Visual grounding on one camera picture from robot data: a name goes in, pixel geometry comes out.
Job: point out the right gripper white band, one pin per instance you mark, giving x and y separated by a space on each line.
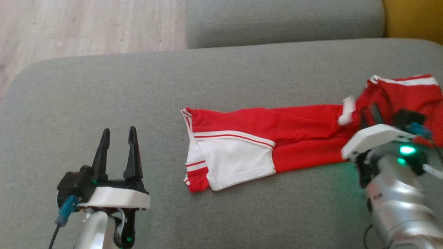
373 138

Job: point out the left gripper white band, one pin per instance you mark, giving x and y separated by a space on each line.
114 197

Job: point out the red basketball shorts white stripe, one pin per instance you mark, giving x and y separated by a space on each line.
408 97

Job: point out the red Bulls basketball jersey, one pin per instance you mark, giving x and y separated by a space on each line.
263 135

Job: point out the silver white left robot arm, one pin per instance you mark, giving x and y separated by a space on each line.
97 231

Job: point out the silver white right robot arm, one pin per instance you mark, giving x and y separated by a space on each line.
401 200

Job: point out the yellow cushion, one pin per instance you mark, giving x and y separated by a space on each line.
415 17

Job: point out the grey fabric sofa cushion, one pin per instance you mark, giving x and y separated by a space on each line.
283 20

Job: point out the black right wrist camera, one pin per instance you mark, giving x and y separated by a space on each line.
408 119

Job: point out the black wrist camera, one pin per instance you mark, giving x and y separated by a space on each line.
408 119
74 183

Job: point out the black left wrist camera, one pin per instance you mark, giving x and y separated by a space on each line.
74 183

